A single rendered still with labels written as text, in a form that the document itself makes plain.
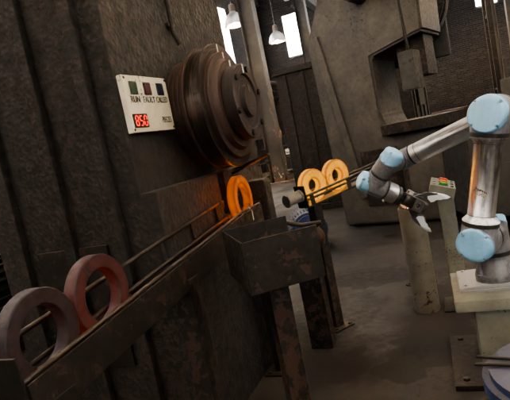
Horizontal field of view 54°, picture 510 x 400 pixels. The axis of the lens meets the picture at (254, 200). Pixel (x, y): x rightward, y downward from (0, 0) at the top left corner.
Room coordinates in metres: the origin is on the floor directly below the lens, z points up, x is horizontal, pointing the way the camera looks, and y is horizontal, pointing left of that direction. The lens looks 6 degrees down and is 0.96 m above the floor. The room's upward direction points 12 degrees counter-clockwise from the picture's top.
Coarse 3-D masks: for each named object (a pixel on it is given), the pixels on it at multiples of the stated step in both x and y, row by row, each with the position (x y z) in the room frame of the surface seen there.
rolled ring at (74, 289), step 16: (96, 256) 1.11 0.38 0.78; (80, 272) 1.06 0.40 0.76; (112, 272) 1.16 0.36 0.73; (64, 288) 1.05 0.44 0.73; (80, 288) 1.05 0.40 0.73; (112, 288) 1.17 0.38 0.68; (80, 304) 1.04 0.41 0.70; (112, 304) 1.16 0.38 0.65; (80, 320) 1.03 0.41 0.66; (96, 320) 1.07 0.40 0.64
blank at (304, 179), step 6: (306, 174) 2.32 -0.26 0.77; (312, 174) 2.34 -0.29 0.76; (318, 174) 2.36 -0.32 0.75; (300, 180) 2.31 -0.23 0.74; (306, 180) 2.32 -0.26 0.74; (318, 180) 2.36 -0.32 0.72; (324, 180) 2.38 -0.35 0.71; (306, 186) 2.31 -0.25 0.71; (318, 186) 2.36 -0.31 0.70; (324, 186) 2.37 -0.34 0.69; (306, 192) 2.31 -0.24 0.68; (318, 192) 2.35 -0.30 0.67; (318, 198) 2.34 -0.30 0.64
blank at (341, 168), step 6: (330, 162) 2.41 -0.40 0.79; (336, 162) 2.43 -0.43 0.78; (342, 162) 2.45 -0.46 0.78; (324, 168) 2.40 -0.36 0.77; (330, 168) 2.40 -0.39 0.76; (336, 168) 2.44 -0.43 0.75; (342, 168) 2.45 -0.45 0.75; (324, 174) 2.39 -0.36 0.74; (330, 174) 2.40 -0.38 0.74; (342, 174) 2.45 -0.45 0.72; (348, 174) 2.47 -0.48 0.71; (330, 180) 2.40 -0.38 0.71; (336, 180) 2.46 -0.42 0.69; (342, 186) 2.44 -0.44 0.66
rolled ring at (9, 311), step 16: (32, 288) 0.95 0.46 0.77; (48, 288) 0.97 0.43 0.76; (16, 304) 0.90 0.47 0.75; (32, 304) 0.92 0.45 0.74; (48, 304) 0.97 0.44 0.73; (64, 304) 1.00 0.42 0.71; (0, 320) 0.88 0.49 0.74; (16, 320) 0.89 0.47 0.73; (64, 320) 0.99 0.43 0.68; (0, 336) 0.86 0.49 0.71; (16, 336) 0.88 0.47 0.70; (64, 336) 0.99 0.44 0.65; (0, 352) 0.86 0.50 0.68; (16, 352) 0.87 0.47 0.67; (32, 368) 0.89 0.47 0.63
